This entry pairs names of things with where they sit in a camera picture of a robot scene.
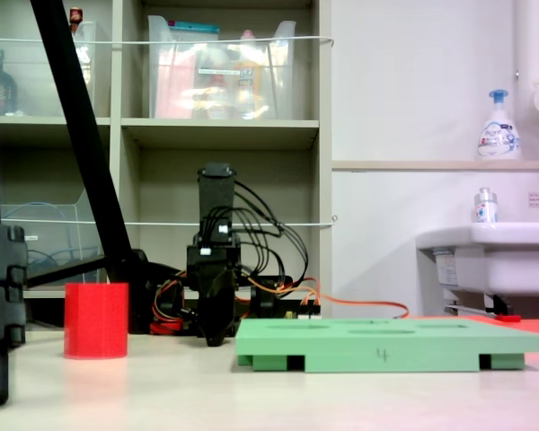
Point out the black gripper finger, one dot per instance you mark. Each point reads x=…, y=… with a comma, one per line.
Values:
x=230, y=301
x=211, y=314

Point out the red octagonal pillar block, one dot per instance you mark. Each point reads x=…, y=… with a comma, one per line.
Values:
x=96, y=321

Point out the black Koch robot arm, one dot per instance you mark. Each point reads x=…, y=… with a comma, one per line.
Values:
x=215, y=197

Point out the green shape hole board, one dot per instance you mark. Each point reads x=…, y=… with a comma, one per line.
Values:
x=386, y=345

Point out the orange flat block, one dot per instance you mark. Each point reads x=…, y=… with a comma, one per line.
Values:
x=536, y=330

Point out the small circuit board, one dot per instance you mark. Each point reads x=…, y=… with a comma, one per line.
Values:
x=303, y=315

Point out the beige shelf unit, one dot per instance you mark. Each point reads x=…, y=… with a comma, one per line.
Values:
x=323, y=134

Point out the clear plastic file tray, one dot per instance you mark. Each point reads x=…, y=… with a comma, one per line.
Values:
x=49, y=233

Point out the large clear plastic bin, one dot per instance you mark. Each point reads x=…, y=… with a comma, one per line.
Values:
x=220, y=81

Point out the black tripod leg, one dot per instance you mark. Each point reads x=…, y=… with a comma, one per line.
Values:
x=78, y=125

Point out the notched black stack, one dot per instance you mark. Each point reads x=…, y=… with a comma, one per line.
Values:
x=2, y=292

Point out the small clear plastic bin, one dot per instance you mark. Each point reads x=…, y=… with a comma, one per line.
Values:
x=36, y=90

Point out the small clear sanitizer bottle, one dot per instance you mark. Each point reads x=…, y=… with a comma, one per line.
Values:
x=485, y=208

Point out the white ceramic sink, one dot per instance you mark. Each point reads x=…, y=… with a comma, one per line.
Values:
x=498, y=260

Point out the dark glass bottle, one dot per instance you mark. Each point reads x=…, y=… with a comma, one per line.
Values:
x=2, y=90

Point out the white foam soap bottle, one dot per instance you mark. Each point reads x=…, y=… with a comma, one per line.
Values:
x=498, y=134

